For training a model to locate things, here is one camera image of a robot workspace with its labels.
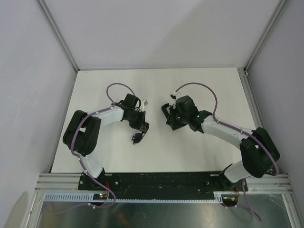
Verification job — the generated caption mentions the aluminium frame post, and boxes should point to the aluminium frame post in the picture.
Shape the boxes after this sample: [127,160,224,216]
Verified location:
[35,0,79,73]
[243,0,290,72]

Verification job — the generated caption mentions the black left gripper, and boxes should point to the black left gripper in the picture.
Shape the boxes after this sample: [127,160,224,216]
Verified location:
[126,109,146,132]

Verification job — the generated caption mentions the dark aviator sunglasses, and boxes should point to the dark aviator sunglasses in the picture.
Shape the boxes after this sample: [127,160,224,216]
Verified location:
[131,123,150,145]

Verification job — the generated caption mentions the black glasses case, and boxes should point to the black glasses case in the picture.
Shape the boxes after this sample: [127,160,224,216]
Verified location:
[161,103,186,131]

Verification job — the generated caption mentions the aluminium frame rail right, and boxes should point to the aluminium frame rail right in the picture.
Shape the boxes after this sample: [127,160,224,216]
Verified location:
[236,66,277,171]

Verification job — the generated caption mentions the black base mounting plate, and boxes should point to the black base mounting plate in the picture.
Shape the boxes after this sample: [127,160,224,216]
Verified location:
[78,170,249,193]

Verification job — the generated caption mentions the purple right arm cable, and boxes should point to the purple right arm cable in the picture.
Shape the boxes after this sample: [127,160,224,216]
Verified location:
[174,82,280,221]

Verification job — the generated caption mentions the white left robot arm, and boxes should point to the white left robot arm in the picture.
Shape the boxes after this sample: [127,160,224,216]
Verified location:
[63,94,149,190]

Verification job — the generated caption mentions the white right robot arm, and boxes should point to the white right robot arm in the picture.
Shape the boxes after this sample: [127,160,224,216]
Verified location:
[161,95,280,190]

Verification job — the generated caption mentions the aluminium frame post right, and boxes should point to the aluminium frame post right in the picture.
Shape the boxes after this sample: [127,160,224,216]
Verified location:
[243,0,290,72]

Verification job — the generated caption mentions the aluminium frame post left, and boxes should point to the aluminium frame post left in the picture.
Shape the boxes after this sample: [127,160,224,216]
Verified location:
[35,0,79,73]

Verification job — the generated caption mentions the white slotted cable duct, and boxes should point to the white slotted cable duct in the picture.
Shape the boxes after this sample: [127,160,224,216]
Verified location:
[44,192,237,204]

